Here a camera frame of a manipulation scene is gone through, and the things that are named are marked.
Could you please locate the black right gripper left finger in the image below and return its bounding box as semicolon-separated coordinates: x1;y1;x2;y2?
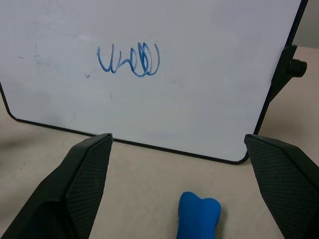
10;133;113;239

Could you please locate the white whiteboard with black frame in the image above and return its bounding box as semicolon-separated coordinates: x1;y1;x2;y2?
0;0;309;166

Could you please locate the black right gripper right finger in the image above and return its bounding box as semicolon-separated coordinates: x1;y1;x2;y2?
244;133;319;239

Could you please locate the blue whiteboard eraser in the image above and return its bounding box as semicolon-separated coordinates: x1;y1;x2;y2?
176;191;222;239

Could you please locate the black stand knob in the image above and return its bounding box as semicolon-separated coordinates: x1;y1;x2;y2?
288;59;308;78

